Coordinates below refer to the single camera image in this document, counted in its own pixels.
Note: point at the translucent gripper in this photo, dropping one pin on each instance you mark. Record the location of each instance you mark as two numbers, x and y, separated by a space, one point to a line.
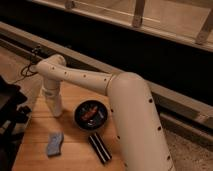
50 93

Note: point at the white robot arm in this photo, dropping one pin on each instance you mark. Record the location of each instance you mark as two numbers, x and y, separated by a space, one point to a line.
141 137

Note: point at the black bowl with food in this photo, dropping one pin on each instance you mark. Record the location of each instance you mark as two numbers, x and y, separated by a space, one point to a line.
90 115

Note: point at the blue sponge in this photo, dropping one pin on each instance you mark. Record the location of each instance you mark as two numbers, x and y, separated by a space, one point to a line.
54 144

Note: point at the black equipment at left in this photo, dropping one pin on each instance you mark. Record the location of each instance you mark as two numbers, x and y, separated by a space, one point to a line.
12 112

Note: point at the black striped rectangular block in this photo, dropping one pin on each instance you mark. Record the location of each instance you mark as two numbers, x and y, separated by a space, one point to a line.
99 147

